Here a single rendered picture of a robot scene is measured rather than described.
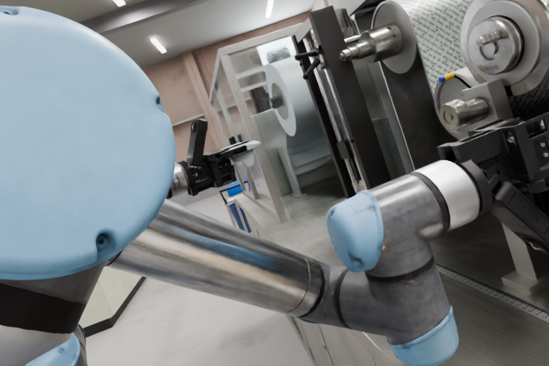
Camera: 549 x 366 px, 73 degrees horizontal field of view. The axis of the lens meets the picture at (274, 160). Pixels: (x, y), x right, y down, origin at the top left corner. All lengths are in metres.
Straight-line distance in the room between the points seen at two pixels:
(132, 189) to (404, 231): 0.29
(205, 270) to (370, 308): 0.19
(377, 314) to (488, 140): 0.23
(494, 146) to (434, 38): 0.34
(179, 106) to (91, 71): 11.67
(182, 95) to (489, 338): 11.52
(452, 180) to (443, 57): 0.39
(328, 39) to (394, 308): 0.53
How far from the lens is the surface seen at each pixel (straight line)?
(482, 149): 0.47
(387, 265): 0.41
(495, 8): 0.60
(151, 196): 0.18
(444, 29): 0.79
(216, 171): 0.90
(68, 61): 0.19
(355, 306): 0.47
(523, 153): 0.48
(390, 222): 0.39
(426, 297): 0.43
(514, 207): 0.49
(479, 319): 0.63
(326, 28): 0.79
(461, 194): 0.43
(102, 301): 4.11
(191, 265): 0.37
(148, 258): 0.36
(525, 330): 0.61
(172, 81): 11.98
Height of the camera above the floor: 1.24
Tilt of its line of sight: 4 degrees down
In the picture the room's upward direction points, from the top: 20 degrees counter-clockwise
